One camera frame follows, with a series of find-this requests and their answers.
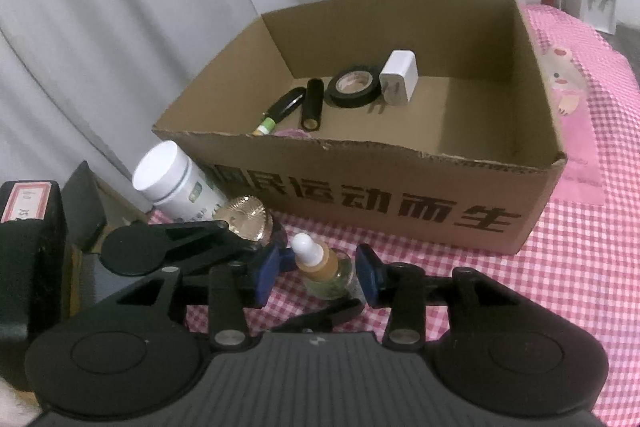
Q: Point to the white curtain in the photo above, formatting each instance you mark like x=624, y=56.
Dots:
x=100, y=32

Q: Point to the black-capped green tube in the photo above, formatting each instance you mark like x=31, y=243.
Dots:
x=285, y=104

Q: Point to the brown cardboard box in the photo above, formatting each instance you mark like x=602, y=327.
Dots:
x=400, y=212

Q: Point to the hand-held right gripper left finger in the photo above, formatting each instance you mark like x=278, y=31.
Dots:
x=265, y=277

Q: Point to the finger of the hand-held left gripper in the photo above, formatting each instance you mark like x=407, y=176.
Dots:
x=210, y=239
x=320, y=317

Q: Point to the black tape roll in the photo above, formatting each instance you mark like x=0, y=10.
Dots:
x=350, y=102

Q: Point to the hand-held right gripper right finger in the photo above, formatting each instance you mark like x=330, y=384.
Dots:
x=367, y=277

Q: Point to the white plastic bottle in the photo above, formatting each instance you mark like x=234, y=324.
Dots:
x=165, y=172

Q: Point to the white charger plug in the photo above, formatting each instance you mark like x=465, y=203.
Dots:
x=397, y=77

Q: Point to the pink checkered tablecloth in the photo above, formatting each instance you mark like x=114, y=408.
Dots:
x=575, y=282

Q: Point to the black cylinder tube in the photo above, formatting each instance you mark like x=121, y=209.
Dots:
x=312, y=104

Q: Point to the green glass dropper bottle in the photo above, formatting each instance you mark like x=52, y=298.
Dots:
x=320, y=267

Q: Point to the dark jar with gold lid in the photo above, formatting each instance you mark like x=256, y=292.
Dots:
x=245, y=217

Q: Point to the pink round lid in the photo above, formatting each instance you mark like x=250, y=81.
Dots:
x=292, y=133

